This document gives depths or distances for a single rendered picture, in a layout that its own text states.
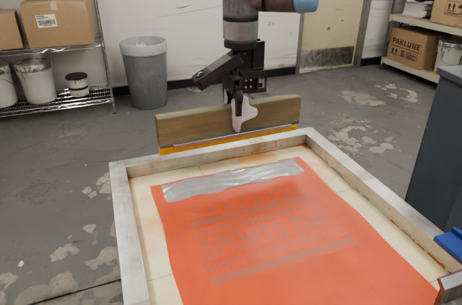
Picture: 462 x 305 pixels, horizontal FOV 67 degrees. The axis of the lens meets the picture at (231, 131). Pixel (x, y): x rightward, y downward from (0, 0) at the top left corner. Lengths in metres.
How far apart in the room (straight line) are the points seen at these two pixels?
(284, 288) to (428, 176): 0.60
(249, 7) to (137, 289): 0.55
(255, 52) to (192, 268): 0.46
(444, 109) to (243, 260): 0.64
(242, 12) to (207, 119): 0.24
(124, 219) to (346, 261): 0.43
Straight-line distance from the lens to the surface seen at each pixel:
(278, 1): 0.73
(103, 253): 2.13
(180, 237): 0.74
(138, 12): 3.94
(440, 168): 1.08
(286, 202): 0.83
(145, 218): 0.79
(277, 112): 0.87
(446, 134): 1.05
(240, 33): 0.74
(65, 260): 2.17
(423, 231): 0.78
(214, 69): 0.76
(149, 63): 3.51
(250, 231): 0.75
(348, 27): 5.09
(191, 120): 0.79
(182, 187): 0.85
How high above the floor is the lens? 1.47
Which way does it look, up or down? 28 degrees down
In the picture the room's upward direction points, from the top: straight up
